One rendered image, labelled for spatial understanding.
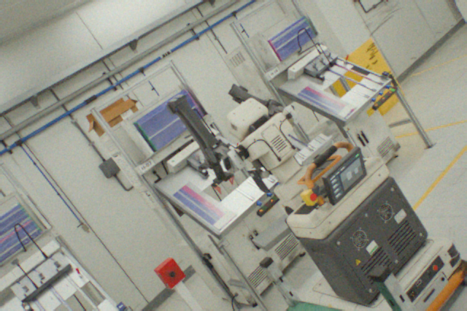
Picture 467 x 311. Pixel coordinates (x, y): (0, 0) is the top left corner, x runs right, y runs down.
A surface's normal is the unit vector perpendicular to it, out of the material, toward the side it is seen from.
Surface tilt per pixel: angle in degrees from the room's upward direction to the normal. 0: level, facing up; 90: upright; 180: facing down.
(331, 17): 90
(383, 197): 90
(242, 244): 90
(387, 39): 90
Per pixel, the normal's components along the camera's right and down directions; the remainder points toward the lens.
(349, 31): 0.47, -0.14
